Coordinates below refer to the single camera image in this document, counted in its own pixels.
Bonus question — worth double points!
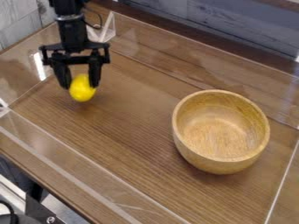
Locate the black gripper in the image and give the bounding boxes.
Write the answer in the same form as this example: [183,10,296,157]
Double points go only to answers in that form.
[39,42,110,89]

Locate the yellow lemon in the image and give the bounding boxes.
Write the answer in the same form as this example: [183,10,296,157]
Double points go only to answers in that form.
[70,73,97,102]

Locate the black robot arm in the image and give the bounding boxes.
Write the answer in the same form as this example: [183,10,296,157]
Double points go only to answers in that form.
[39,0,110,89]

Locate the brown wooden bowl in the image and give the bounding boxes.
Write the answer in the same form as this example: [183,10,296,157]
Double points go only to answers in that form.
[173,89,270,175]

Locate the clear acrylic tray walls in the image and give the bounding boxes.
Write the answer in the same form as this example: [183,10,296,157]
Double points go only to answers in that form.
[0,16,299,224]

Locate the black metal bracket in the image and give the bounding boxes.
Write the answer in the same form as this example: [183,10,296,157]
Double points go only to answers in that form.
[25,194,66,224]

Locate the black cable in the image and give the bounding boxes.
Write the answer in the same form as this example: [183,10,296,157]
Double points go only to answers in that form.
[0,199,19,224]

